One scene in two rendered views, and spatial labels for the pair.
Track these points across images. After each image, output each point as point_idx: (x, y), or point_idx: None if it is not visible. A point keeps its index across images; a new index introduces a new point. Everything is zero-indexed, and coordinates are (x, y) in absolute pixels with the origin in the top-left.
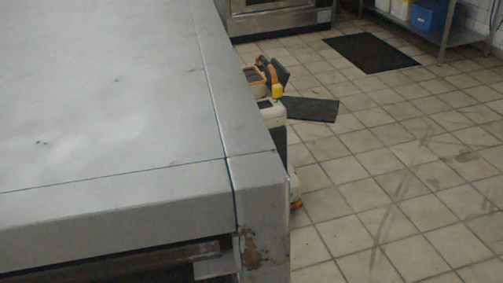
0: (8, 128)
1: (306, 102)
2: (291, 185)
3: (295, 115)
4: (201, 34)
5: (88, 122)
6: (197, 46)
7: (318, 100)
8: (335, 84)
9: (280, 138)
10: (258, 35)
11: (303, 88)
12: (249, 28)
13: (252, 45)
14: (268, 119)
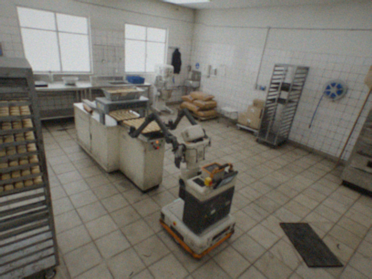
0: None
1: (316, 242)
2: (194, 239)
3: (292, 238)
4: None
5: None
6: None
7: (327, 249)
8: (367, 259)
9: (197, 206)
10: (368, 192)
11: (335, 237)
12: (361, 182)
13: (355, 194)
14: (194, 190)
